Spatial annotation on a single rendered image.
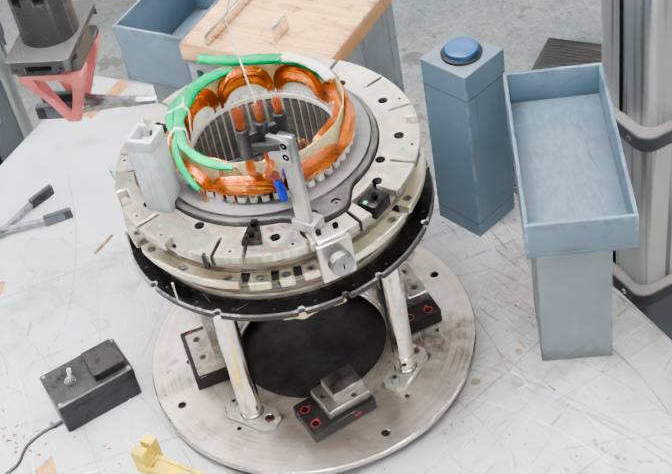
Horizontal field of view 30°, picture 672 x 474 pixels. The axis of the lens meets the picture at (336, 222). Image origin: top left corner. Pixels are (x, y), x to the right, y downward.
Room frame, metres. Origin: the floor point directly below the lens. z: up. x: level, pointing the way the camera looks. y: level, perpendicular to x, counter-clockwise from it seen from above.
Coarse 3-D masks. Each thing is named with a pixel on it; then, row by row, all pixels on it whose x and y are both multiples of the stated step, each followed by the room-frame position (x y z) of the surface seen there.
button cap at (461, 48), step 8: (456, 40) 1.21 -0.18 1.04; (464, 40) 1.21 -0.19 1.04; (472, 40) 1.21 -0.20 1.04; (448, 48) 1.20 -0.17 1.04; (456, 48) 1.20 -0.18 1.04; (464, 48) 1.20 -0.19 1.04; (472, 48) 1.19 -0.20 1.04; (448, 56) 1.19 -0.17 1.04; (456, 56) 1.19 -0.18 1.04; (464, 56) 1.18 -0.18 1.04; (472, 56) 1.19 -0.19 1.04
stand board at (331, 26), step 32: (224, 0) 1.37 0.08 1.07; (256, 0) 1.36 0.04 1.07; (288, 0) 1.34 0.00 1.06; (320, 0) 1.33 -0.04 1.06; (352, 0) 1.31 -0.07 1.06; (384, 0) 1.31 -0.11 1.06; (192, 32) 1.31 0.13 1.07; (224, 32) 1.30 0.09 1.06; (256, 32) 1.29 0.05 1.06; (288, 32) 1.27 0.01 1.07; (320, 32) 1.26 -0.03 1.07; (352, 32) 1.24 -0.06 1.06
